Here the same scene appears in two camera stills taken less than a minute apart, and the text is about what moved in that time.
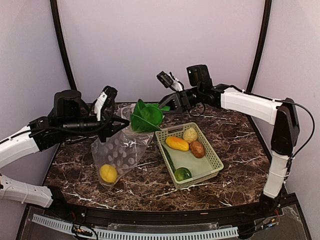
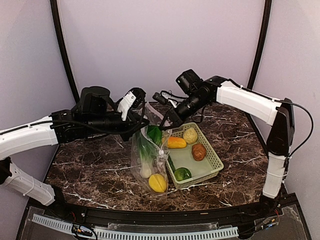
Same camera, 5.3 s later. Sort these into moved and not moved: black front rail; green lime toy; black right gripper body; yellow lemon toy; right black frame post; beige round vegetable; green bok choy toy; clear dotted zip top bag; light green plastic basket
Moved: black right gripper body; green bok choy toy; yellow lemon toy; clear dotted zip top bag
Not moved: green lime toy; right black frame post; light green plastic basket; beige round vegetable; black front rail
